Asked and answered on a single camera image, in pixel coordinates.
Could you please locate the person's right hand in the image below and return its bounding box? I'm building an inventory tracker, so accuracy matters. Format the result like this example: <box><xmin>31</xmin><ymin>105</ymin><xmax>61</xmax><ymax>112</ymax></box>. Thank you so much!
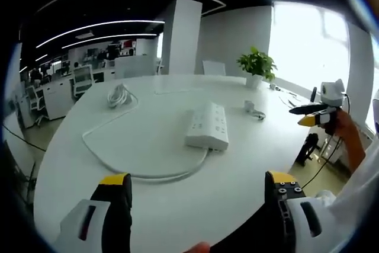
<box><xmin>325</xmin><ymin>111</ymin><xmax>361</xmax><ymax>142</ymax></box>

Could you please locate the person's white shirt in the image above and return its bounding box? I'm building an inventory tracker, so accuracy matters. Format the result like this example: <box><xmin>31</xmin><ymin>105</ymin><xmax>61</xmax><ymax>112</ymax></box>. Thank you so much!
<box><xmin>315</xmin><ymin>143</ymin><xmax>379</xmax><ymax>253</ymax></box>

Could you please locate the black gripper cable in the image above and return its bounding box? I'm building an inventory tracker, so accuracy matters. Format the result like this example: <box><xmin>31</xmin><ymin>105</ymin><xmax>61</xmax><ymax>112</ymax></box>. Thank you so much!
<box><xmin>301</xmin><ymin>91</ymin><xmax>352</xmax><ymax>190</ymax></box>

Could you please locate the green potted plant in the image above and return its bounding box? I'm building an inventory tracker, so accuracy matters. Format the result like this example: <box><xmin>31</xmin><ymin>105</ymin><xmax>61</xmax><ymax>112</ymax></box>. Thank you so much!
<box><xmin>236</xmin><ymin>46</ymin><xmax>278</xmax><ymax>89</ymax></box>

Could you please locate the white mesh office chair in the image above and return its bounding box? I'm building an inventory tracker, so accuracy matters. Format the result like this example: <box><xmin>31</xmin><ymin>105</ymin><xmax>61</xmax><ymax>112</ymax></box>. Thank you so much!
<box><xmin>72</xmin><ymin>64</ymin><xmax>95</xmax><ymax>98</ymax></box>

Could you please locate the thin cable on desk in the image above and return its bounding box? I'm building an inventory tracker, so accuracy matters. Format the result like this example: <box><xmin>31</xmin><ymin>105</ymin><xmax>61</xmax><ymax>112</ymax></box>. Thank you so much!
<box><xmin>277</xmin><ymin>92</ymin><xmax>298</xmax><ymax>107</ymax></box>

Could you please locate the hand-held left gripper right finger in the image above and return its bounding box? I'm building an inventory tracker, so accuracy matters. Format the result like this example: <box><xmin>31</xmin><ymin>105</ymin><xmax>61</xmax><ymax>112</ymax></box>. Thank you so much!
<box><xmin>264</xmin><ymin>171</ymin><xmax>338</xmax><ymax>253</ymax></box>

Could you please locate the person's left hand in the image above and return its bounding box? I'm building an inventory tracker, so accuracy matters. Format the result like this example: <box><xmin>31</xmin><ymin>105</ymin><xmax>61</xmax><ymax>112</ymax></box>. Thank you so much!
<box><xmin>180</xmin><ymin>242</ymin><xmax>213</xmax><ymax>253</ymax></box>

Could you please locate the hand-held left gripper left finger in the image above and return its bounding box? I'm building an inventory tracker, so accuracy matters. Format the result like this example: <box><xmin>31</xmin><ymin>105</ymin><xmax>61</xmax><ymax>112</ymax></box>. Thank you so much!
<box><xmin>54</xmin><ymin>172</ymin><xmax>133</xmax><ymax>253</ymax></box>

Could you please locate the white office desk row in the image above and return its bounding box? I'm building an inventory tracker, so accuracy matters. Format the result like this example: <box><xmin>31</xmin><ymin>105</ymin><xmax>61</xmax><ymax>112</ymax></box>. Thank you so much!
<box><xmin>43</xmin><ymin>69</ymin><xmax>117</xmax><ymax>121</ymax></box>

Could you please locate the white power strip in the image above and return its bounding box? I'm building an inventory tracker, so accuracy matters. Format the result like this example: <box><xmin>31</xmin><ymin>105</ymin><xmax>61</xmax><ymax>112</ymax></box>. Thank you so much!
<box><xmin>184</xmin><ymin>100</ymin><xmax>230</xmax><ymax>153</ymax></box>

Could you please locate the white power strip cable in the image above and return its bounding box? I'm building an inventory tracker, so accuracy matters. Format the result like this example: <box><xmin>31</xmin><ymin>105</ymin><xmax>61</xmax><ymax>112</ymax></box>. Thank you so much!
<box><xmin>82</xmin><ymin>84</ymin><xmax>210</xmax><ymax>181</ymax></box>

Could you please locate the ceiling light strip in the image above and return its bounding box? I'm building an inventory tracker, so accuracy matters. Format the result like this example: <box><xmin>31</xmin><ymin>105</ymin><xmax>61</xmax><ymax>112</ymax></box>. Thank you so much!
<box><xmin>36</xmin><ymin>20</ymin><xmax>166</xmax><ymax>49</ymax></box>

